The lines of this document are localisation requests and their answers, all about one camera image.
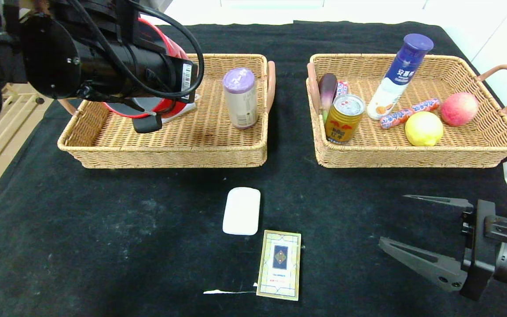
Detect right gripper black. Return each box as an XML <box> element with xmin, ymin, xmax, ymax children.
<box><xmin>377</xmin><ymin>194</ymin><xmax>507</xmax><ymax>302</ymax></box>

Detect yellow lemon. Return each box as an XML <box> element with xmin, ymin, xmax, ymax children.
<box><xmin>405</xmin><ymin>111</ymin><xmax>444</xmax><ymax>147</ymax></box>

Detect gold drink can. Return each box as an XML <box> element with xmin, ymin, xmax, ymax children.
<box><xmin>325</xmin><ymin>94</ymin><xmax>365</xmax><ymax>145</ymax></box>

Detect blue cap white bottle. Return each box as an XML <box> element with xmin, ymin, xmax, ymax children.
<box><xmin>367</xmin><ymin>34</ymin><xmax>434</xmax><ymax>121</ymax></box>

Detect red pot black handles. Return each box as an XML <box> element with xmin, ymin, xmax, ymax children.
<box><xmin>104</xmin><ymin>18</ymin><xmax>191</xmax><ymax>134</ymax></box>

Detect orange sausage stick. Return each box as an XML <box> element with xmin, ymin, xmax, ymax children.
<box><xmin>380</xmin><ymin>98</ymin><xmax>440</xmax><ymax>129</ymax></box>

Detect red apple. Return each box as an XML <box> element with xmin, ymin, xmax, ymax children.
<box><xmin>440</xmin><ymin>92</ymin><xmax>480</xmax><ymax>127</ymax></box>

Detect playing card box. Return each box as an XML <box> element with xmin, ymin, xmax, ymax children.
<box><xmin>256</xmin><ymin>230</ymin><xmax>302</xmax><ymax>302</ymax></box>

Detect purple eggplant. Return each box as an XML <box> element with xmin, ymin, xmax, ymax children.
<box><xmin>318</xmin><ymin>73</ymin><xmax>338</xmax><ymax>124</ymax></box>

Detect white soap bar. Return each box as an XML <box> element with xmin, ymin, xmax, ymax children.
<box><xmin>222</xmin><ymin>188</ymin><xmax>261</xmax><ymax>236</ymax></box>

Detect white paper scrap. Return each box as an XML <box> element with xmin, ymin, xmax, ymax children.
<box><xmin>203</xmin><ymin>284</ymin><xmax>258</xmax><ymax>295</ymax></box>

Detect purple lid canister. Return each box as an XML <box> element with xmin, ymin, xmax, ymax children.
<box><xmin>222</xmin><ymin>68</ymin><xmax>258</xmax><ymax>130</ymax></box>

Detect white table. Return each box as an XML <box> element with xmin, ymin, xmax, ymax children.
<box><xmin>148</xmin><ymin>0</ymin><xmax>445</xmax><ymax>27</ymax></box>

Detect grey toothbrush case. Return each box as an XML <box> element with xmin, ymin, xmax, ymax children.
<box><xmin>161</xmin><ymin>93</ymin><xmax>201</xmax><ymax>125</ymax></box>

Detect black table cloth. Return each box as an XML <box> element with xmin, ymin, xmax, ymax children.
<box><xmin>0</xmin><ymin>21</ymin><xmax>507</xmax><ymax>317</ymax></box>

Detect beige wooden rack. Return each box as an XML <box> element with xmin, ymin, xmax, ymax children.
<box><xmin>0</xmin><ymin>83</ymin><xmax>46</xmax><ymax>184</ymax></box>

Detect wicker basket brown handles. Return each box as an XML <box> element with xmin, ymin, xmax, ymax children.
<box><xmin>306</xmin><ymin>54</ymin><xmax>507</xmax><ymax>169</ymax></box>
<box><xmin>58</xmin><ymin>54</ymin><xmax>276</xmax><ymax>169</ymax></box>

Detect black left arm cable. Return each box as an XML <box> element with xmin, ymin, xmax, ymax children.
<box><xmin>66</xmin><ymin>0</ymin><xmax>206</xmax><ymax>100</ymax></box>

